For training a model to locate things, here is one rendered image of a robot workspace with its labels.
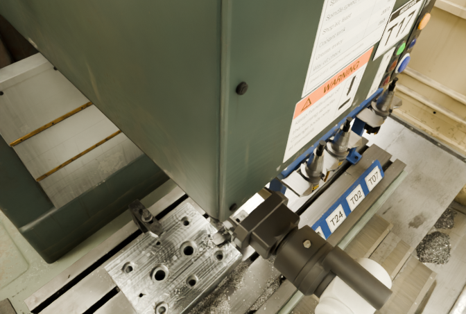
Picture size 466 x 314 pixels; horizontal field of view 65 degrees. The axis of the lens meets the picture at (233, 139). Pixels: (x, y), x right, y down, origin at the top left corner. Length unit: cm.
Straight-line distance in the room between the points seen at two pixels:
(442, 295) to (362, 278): 100
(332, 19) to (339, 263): 35
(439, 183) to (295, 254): 111
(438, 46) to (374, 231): 69
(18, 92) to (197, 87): 72
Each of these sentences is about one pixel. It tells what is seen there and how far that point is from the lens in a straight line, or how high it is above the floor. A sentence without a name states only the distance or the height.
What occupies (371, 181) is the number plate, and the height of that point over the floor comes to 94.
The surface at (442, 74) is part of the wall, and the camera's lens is 152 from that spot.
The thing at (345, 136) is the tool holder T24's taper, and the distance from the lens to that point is 95.
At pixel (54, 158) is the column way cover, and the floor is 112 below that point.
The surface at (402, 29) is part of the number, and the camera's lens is 58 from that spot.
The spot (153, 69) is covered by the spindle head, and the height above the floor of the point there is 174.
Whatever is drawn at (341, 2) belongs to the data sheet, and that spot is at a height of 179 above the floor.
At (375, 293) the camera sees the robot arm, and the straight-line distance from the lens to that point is 57.
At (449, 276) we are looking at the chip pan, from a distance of 160.
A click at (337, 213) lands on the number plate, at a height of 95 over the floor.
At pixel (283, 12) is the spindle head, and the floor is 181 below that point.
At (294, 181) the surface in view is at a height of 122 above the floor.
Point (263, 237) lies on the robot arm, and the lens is 61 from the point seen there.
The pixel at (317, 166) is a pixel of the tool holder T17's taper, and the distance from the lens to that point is 90.
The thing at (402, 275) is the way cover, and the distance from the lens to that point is 148.
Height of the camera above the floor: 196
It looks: 50 degrees down
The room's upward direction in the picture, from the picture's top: 3 degrees clockwise
